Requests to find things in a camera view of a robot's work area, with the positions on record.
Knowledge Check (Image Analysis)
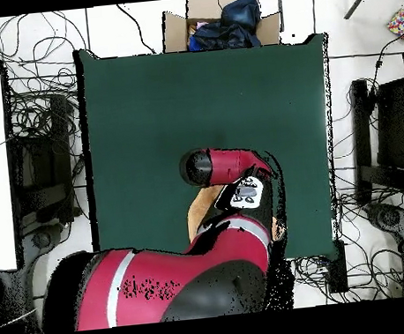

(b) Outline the tan terry towel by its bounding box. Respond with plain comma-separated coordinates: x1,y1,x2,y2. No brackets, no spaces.
183,178,287,250

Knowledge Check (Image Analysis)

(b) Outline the dark green table cloth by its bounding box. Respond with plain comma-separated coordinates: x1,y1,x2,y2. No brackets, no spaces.
72,26,348,279

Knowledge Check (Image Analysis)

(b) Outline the brown cardboard box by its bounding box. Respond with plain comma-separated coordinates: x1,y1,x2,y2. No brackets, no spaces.
159,0,285,56

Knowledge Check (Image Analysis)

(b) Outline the dark blue garment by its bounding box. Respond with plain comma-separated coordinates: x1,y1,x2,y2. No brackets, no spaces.
184,0,265,54

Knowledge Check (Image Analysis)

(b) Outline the black rectangular floor unit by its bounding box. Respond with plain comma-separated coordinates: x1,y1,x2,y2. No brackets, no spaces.
323,238,350,294

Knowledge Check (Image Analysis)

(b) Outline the grey chair base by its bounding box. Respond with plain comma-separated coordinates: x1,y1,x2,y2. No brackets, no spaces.
0,218,80,334
363,199,404,248

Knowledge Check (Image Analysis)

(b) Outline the multicoloured patterned cloth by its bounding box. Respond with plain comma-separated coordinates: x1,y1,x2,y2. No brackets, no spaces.
385,7,404,42

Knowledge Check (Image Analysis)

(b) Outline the black cable tangle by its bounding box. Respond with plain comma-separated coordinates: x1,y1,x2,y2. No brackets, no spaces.
273,77,404,308
0,7,97,141

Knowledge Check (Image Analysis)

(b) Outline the long black cable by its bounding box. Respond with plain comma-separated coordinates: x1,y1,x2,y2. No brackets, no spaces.
116,0,157,58

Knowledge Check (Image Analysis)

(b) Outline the black frame stand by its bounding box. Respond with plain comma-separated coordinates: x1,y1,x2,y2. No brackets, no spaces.
6,93,85,230
344,74,404,206

